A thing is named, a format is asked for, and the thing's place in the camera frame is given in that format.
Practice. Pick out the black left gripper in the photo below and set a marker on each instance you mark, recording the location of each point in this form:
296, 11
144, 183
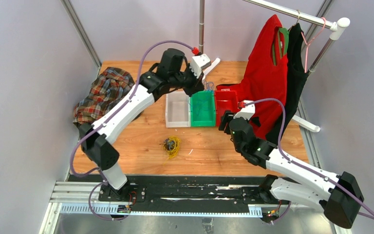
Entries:
197, 85

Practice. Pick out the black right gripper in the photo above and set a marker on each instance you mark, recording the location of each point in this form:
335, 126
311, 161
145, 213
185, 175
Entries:
226, 118

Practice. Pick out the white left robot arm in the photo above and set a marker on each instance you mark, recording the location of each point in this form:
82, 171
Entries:
173, 72

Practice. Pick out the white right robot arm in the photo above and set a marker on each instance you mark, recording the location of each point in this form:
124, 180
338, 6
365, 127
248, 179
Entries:
338, 196

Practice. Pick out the red plastic bin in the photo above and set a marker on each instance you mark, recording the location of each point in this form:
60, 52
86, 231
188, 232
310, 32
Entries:
225, 100

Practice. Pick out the white plastic bin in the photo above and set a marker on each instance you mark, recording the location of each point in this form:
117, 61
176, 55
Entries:
177, 110

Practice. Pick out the green plastic bin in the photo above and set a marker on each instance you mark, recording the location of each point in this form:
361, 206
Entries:
202, 109

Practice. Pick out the red sweater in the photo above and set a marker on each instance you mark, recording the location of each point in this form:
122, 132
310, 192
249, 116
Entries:
262, 80

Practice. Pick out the plaid shirt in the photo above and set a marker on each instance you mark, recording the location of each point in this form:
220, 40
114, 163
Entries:
106, 91

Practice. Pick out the black garment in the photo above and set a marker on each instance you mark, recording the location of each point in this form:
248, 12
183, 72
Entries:
296, 79

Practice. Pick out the green hanger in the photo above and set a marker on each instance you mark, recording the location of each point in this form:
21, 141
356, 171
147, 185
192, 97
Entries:
279, 44

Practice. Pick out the pink hanger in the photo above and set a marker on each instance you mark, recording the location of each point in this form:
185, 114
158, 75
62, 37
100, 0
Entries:
308, 43

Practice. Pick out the silver clothes rack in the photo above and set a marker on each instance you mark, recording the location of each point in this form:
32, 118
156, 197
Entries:
337, 28

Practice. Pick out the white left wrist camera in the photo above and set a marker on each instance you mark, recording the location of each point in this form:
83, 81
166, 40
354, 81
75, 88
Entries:
198, 64

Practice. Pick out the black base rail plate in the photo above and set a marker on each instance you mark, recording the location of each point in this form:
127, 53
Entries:
191, 194

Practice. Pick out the aluminium frame rail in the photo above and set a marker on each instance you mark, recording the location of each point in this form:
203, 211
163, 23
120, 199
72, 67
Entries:
74, 208

